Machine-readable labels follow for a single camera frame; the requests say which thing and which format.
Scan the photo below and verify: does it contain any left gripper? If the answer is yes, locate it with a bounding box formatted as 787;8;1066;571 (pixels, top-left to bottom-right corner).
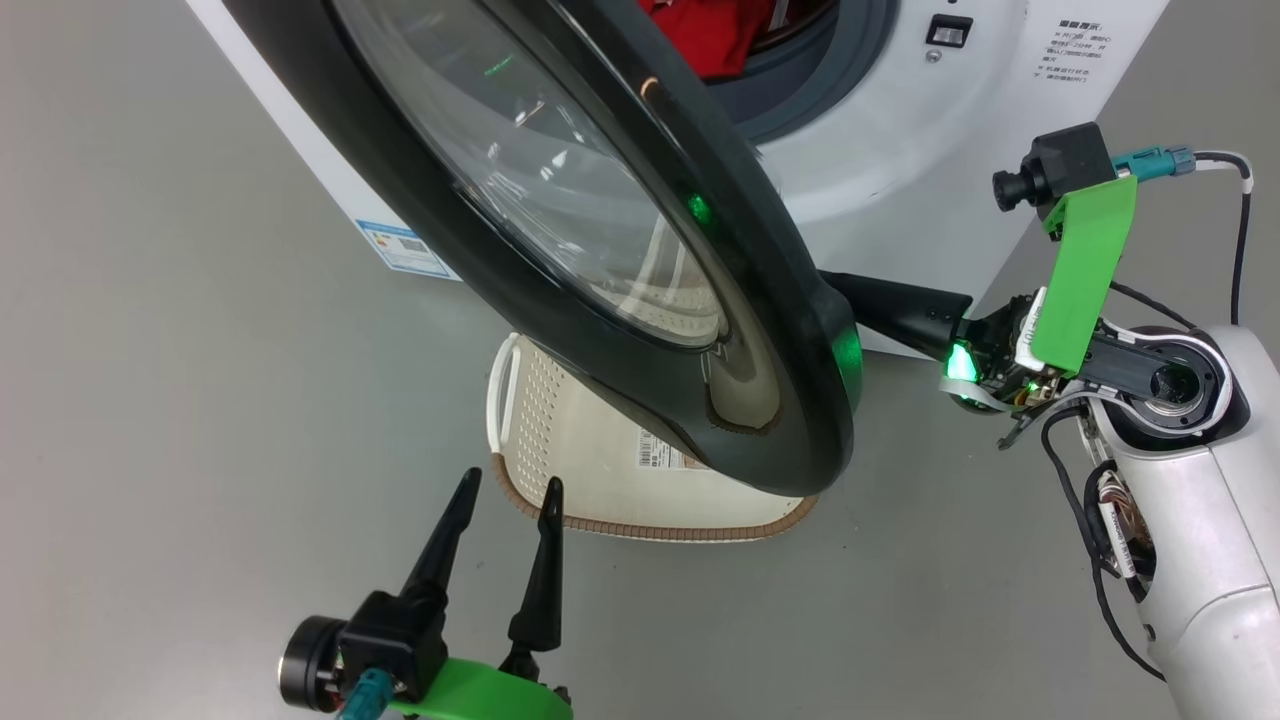
403;467;574;707

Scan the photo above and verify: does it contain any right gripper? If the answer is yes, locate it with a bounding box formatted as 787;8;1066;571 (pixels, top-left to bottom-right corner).
820;271;1101;446

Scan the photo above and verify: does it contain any black round glass washer door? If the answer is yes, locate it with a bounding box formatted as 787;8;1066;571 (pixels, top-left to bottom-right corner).
222;0;866;498

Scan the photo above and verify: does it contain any red jersey garment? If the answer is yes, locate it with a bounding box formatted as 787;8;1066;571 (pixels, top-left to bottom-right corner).
640;0;773;81

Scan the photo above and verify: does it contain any cream perforated laundry basket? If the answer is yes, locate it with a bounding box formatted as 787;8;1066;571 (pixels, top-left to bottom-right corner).
487;333;819;543

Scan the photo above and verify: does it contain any white front-load washing machine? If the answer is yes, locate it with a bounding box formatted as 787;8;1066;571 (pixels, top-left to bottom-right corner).
185;0;1171;361

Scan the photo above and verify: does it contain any basket product label sticker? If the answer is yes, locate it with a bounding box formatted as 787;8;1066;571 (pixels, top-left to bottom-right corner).
635;428;707;472

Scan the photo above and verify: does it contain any blue energy label sticker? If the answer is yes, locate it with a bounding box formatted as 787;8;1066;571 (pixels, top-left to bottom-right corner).
355;218;462;282

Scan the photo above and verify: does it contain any green left camera bracket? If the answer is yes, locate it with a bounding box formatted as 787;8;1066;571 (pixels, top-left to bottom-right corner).
392;657;574;720

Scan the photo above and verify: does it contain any green camera bracket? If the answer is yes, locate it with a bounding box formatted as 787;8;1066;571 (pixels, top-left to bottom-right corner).
1030;175;1140;378
392;657;574;720

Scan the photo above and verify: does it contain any teal left camera cable plug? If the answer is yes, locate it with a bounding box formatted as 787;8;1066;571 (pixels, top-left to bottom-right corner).
338;670;396;720

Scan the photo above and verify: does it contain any teal camera cable plug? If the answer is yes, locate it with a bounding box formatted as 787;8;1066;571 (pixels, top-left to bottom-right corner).
338;670;396;720
1113;145;1256;326

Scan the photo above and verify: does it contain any green right camera bracket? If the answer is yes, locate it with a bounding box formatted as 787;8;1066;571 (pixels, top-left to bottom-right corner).
1030;175;1140;378

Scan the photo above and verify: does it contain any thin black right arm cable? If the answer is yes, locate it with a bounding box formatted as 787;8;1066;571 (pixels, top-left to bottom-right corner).
1040;405;1169;683

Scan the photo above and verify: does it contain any teal right camera cable plug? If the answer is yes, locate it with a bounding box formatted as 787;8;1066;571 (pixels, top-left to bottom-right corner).
1113;145;1256;326

